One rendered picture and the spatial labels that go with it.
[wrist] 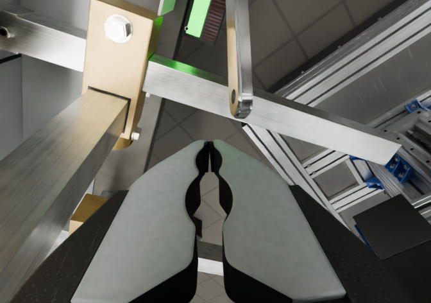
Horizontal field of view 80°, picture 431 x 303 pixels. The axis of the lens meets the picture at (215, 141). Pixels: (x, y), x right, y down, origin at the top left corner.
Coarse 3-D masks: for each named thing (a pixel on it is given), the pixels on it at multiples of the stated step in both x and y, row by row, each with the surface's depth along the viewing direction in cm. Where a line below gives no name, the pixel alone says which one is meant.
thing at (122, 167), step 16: (128, 0) 31; (144, 0) 31; (176, 0) 31; (176, 16) 32; (160, 32) 33; (176, 32) 33; (160, 48) 34; (176, 48) 34; (160, 96) 38; (144, 112) 39; (160, 112) 40; (144, 128) 40; (144, 144) 41; (112, 160) 43; (128, 160) 43; (144, 160) 43; (96, 176) 44; (112, 176) 44; (128, 176) 44; (96, 192) 46; (112, 192) 46
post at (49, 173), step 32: (96, 96) 22; (64, 128) 17; (96, 128) 18; (32, 160) 14; (64, 160) 15; (96, 160) 18; (0, 192) 12; (32, 192) 12; (64, 192) 13; (0, 224) 10; (32, 224) 11; (64, 224) 15; (0, 256) 10; (32, 256) 12; (0, 288) 9
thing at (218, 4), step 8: (216, 0) 31; (224, 0) 31; (216, 8) 32; (224, 8) 32; (208, 16) 32; (216, 16) 32; (208, 24) 33; (216, 24) 33; (208, 32) 33; (216, 32) 33; (208, 40) 34
